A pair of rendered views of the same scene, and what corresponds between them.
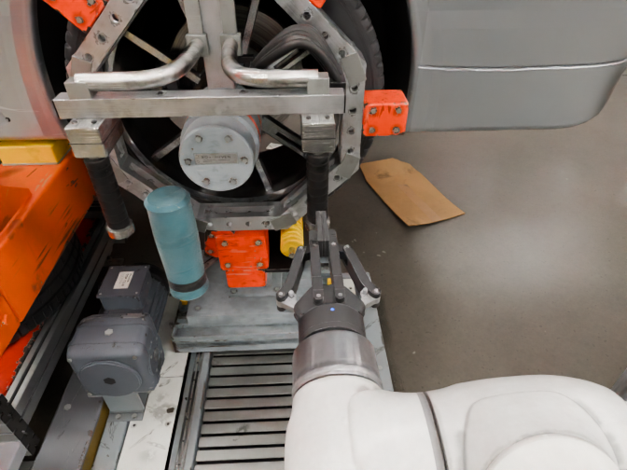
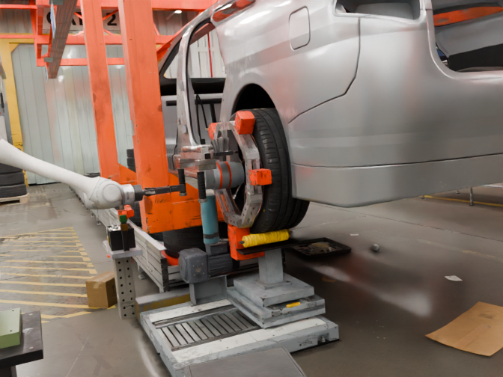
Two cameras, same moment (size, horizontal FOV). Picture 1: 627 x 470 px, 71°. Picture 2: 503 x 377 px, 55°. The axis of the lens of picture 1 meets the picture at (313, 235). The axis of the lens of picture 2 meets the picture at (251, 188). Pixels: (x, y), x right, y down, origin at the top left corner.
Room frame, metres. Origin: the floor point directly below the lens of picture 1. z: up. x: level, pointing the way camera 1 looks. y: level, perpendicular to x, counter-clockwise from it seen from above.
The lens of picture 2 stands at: (0.03, -2.24, 1.06)
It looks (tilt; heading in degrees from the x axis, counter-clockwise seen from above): 7 degrees down; 69
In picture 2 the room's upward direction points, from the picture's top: 5 degrees counter-clockwise
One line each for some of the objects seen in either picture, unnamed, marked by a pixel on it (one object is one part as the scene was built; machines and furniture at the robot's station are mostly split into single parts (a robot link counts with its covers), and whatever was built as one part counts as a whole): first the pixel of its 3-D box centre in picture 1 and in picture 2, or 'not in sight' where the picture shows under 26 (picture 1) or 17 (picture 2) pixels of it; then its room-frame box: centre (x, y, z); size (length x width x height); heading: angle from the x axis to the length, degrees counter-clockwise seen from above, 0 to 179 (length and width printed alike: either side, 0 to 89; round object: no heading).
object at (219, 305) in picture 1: (254, 255); (270, 265); (1.01, 0.18, 0.32); 0.40 x 0.30 x 0.28; 93
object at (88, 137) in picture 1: (95, 129); (186, 162); (0.63, 0.33, 0.93); 0.09 x 0.05 x 0.05; 3
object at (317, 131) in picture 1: (316, 124); (205, 164); (0.64, -0.01, 0.93); 0.09 x 0.05 x 0.05; 3
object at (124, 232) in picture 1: (108, 194); (182, 181); (0.60, 0.33, 0.83); 0.04 x 0.04 x 0.16
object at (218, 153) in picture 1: (223, 132); (221, 175); (0.77, 0.17, 0.85); 0.21 x 0.14 x 0.14; 3
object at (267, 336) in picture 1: (258, 297); (272, 299); (1.01, 0.18, 0.13); 0.50 x 0.36 x 0.10; 93
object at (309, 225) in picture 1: (317, 188); (201, 185); (0.61, -0.01, 0.83); 0.04 x 0.04 x 0.16
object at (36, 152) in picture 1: (38, 143); not in sight; (1.01, 0.69, 0.71); 0.14 x 0.14 x 0.05; 3
